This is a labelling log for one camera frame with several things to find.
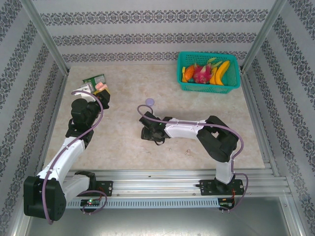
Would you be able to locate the left aluminium frame post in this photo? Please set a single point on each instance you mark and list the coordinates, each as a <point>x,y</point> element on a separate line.
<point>45,34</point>

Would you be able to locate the orange fruit toy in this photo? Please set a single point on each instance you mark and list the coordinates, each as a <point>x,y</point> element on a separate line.
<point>189,73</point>

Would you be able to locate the purple earbud charging case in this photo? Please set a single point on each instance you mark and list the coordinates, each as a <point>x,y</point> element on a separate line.
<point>149,101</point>

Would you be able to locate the pink earbud charging case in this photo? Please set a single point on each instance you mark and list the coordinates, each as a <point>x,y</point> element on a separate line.
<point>101,86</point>

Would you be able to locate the yellow banana toy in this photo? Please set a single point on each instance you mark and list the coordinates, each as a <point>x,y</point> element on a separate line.
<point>221,71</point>

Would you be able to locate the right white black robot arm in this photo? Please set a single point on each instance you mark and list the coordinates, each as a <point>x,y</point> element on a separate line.
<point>182,127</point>

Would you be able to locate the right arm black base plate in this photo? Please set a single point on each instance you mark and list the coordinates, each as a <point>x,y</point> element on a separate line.
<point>205,188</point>

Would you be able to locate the grey metal panel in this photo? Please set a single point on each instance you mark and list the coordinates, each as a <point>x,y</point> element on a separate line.
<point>157,223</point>

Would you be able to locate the right aluminium side rail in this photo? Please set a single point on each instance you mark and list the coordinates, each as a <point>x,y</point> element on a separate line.
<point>257,118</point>

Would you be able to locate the pink dragon fruit toy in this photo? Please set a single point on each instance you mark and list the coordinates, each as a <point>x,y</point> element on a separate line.
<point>201,73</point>

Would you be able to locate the green snack packet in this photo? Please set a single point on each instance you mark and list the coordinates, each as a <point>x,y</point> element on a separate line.
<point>94,78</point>

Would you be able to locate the aluminium frame post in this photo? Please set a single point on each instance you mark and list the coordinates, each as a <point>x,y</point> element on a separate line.
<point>263,34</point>
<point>45,34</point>

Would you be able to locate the left aluminium side rail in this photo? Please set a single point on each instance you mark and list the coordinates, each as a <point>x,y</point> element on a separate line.
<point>59,98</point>

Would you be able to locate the aluminium side rail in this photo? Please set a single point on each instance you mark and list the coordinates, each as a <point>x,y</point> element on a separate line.
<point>257,118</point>
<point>59,98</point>

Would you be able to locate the right aluminium frame post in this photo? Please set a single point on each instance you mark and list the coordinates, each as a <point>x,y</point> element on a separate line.
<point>263,34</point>

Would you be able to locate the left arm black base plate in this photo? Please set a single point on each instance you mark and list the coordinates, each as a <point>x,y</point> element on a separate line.
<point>107,188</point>

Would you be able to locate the yellow fruit slice toy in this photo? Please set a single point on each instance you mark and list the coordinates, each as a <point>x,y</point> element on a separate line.
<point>183,72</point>

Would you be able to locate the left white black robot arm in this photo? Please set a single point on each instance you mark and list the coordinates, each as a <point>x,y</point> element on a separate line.
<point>66,155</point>

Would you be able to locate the teal plastic basket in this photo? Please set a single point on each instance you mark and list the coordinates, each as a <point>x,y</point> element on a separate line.
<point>204,89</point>

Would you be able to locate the aluminium mounting rail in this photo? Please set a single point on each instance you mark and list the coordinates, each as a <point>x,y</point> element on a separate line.
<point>157,184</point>

